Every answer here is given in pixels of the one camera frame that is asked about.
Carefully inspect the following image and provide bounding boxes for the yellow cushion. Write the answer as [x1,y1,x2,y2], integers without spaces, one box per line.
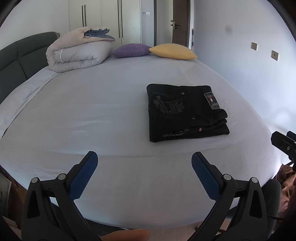
[149,43,197,60]

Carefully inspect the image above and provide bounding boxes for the beige wall socket left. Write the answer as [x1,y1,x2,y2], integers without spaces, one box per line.
[251,42,258,51]

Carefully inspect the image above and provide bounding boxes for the white pillow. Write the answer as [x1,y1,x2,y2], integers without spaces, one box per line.
[0,67,58,138]

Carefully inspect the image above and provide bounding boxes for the white wardrobe with black handles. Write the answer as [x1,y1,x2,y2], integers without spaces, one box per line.
[68,0,154,48]

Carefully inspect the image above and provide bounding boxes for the folded blue denim cloth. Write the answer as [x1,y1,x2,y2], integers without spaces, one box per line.
[84,28,115,41]

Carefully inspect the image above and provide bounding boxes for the purple cushion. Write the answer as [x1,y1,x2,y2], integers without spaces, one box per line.
[112,44,151,58]

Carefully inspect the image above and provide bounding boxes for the operator left hand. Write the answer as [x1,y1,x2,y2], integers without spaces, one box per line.
[100,229,151,241]

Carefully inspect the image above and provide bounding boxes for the folded beige white duvet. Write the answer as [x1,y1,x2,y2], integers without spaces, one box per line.
[46,27,115,73]

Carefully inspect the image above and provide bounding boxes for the beige wall socket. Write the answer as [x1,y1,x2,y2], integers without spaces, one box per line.
[271,50,279,61]
[251,42,258,51]

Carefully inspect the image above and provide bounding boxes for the black denim pants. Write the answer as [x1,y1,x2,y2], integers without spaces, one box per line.
[147,84,230,143]

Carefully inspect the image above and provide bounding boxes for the dark grey upholstered headboard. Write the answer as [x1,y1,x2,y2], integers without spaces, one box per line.
[0,32,59,102]

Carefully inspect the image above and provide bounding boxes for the beige wall socket right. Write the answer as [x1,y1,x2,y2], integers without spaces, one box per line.
[271,50,279,61]

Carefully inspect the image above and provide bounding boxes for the brown door with handle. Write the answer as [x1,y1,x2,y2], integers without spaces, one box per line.
[154,0,194,49]

